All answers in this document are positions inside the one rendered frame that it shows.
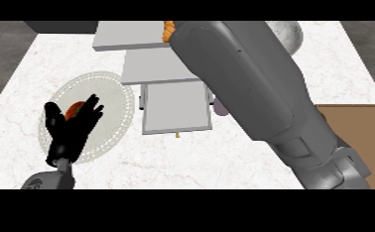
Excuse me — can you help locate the grey tiered shelf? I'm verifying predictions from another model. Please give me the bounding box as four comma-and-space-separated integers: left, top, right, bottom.
93, 20, 217, 137

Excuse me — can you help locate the pale purple rounded object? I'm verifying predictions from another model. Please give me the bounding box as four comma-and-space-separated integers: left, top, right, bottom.
213, 97, 230, 117

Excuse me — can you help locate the brown wooden box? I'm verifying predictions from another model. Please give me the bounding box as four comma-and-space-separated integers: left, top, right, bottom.
313, 103, 375, 190

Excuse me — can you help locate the red-orange croissant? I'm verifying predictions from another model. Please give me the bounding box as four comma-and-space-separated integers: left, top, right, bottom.
64, 100, 90, 122

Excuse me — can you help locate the orange ridged food item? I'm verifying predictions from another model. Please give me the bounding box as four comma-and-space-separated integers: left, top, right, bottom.
161, 20, 177, 44

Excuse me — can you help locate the speckled grey round bowl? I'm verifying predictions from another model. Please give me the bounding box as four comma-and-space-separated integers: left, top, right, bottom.
266, 20, 306, 58

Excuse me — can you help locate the dark grey appliance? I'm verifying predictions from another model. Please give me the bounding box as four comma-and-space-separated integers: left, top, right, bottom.
22, 20, 99, 35

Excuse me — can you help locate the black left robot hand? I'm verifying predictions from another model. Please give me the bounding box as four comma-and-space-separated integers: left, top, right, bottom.
43, 93, 106, 169

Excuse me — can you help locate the round pale grey tray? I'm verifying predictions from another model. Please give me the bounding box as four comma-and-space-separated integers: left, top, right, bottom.
37, 70, 136, 166

